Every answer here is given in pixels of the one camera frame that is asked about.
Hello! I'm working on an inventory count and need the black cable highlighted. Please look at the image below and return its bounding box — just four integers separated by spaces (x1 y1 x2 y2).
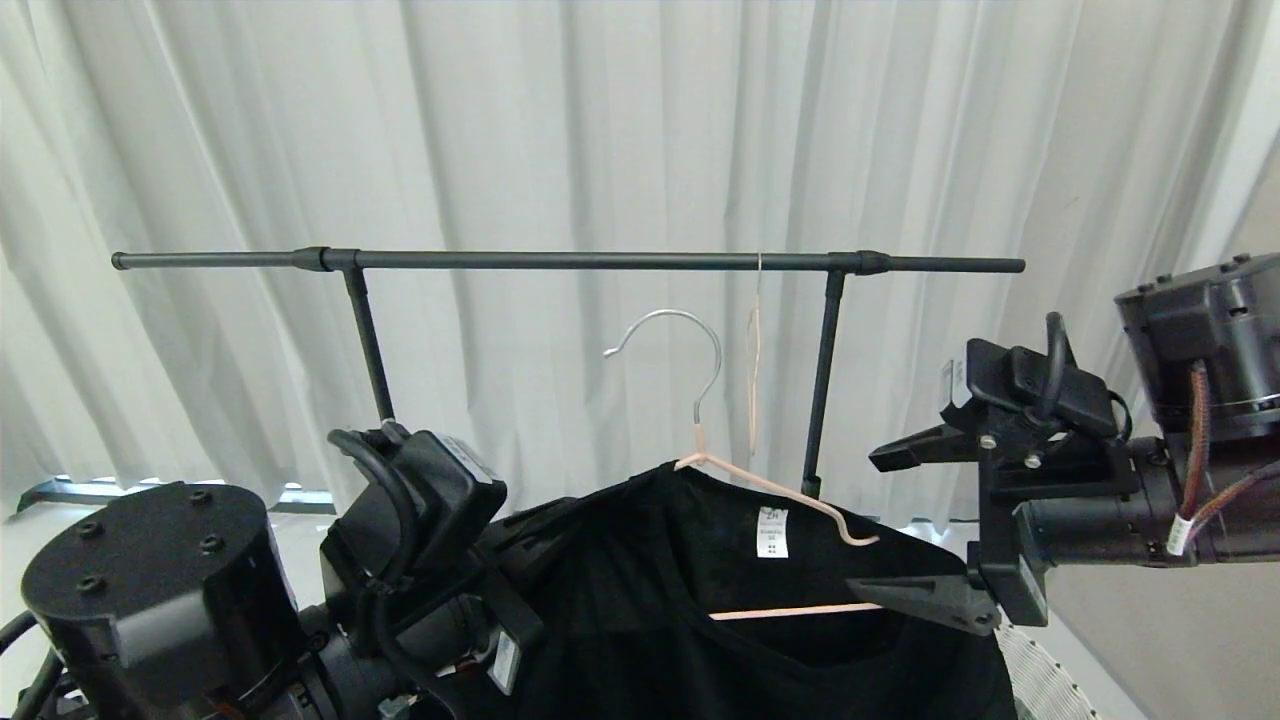
327 427 446 720
1043 311 1070 413

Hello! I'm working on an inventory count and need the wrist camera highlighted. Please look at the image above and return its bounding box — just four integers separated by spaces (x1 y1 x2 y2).
938 338 1134 503
326 420 509 601

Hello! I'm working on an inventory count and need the pink clothes hanger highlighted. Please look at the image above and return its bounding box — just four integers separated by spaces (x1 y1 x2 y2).
603 309 887 622
747 254 767 458

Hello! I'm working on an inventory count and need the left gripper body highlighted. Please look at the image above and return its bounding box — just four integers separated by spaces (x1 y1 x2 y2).
400 560 547 706

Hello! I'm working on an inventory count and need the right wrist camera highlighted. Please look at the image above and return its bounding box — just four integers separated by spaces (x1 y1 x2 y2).
938 338 1134 503

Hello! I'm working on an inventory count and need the black t-shirt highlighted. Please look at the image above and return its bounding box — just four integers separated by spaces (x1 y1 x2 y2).
432 461 1018 720

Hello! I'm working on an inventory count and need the white curtain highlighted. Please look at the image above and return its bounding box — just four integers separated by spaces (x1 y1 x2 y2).
0 0 1280 526

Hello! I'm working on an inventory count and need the white laundry basket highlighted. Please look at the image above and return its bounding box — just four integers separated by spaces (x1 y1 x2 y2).
994 622 1103 720

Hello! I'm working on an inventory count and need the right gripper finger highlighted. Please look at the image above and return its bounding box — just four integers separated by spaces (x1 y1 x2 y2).
868 424 987 474
845 574 1002 637

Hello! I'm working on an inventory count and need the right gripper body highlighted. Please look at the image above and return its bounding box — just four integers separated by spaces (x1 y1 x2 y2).
966 438 1153 629

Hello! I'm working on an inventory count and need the black clothes rack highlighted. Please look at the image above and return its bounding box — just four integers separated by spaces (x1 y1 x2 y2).
111 247 1027 501

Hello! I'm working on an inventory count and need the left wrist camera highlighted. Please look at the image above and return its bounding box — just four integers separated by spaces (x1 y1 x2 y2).
326 420 509 601

